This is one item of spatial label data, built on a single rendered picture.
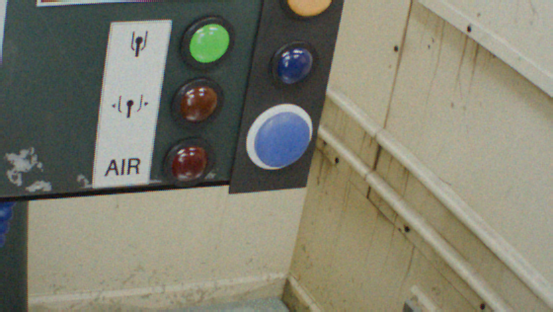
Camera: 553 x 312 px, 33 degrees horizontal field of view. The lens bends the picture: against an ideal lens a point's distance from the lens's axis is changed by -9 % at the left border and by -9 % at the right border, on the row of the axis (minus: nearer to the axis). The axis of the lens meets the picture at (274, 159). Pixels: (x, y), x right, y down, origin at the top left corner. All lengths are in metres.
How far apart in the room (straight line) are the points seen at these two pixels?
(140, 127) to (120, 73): 0.03
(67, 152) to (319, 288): 1.50
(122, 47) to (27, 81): 0.05
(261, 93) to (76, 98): 0.10
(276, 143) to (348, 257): 1.34
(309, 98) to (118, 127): 0.10
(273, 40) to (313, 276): 1.49
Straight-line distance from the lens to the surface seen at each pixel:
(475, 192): 1.50
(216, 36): 0.46
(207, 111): 0.47
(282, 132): 0.50
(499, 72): 1.44
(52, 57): 0.44
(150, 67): 0.46
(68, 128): 0.46
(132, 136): 0.47
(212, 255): 1.93
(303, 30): 0.48
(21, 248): 1.33
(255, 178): 0.51
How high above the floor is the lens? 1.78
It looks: 27 degrees down
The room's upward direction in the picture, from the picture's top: 11 degrees clockwise
